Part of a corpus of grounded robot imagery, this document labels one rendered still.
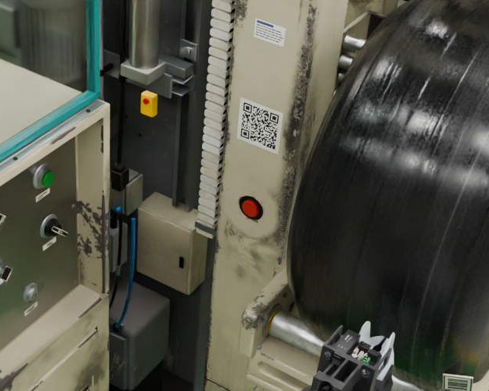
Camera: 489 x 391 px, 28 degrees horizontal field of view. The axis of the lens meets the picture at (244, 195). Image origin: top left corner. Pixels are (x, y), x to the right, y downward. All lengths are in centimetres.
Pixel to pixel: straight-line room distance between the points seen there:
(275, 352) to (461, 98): 59
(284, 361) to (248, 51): 51
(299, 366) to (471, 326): 41
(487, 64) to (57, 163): 64
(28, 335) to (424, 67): 76
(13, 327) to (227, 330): 42
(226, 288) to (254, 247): 13
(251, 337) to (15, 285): 38
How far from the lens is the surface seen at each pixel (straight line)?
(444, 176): 122
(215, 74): 152
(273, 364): 162
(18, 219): 145
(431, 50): 129
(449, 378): 137
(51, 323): 161
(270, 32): 143
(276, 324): 161
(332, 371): 119
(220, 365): 186
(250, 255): 165
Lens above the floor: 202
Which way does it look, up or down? 36 degrees down
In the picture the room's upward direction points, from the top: 6 degrees clockwise
